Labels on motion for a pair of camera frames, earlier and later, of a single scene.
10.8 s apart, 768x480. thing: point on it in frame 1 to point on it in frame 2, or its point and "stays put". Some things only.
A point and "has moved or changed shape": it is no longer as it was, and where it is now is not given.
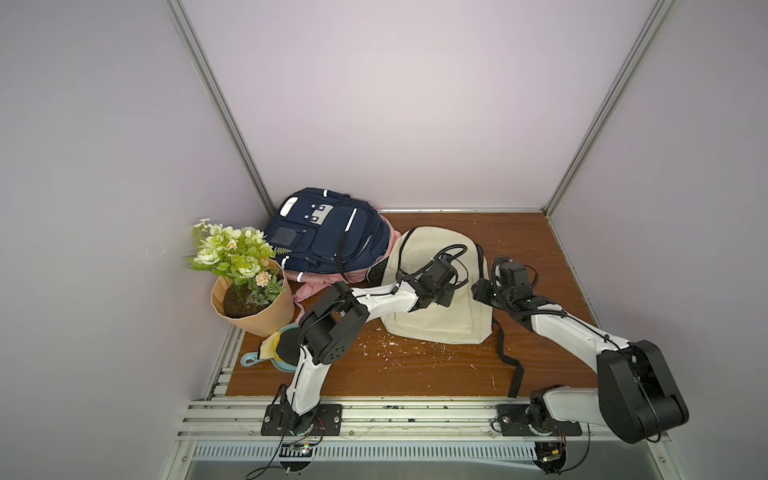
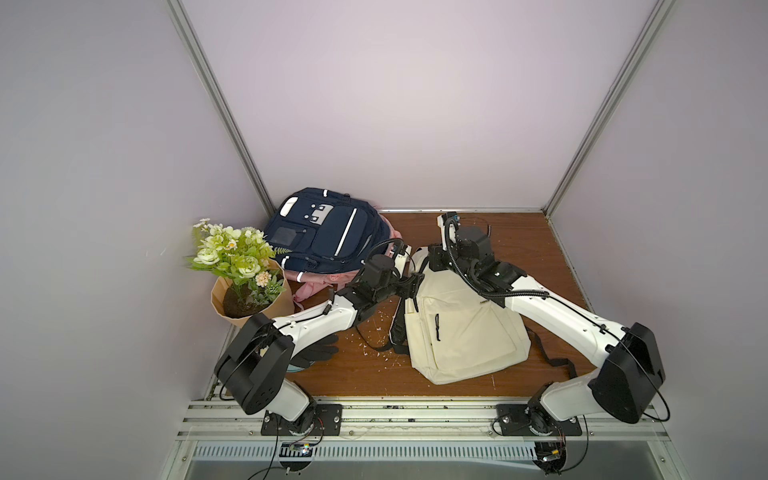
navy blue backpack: [320, 229] stays put
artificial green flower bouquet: [242, 255] stays put
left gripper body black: [445, 296] to [391, 287]
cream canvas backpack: [468, 320] has moved or changed shape
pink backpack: [305, 283] stays put
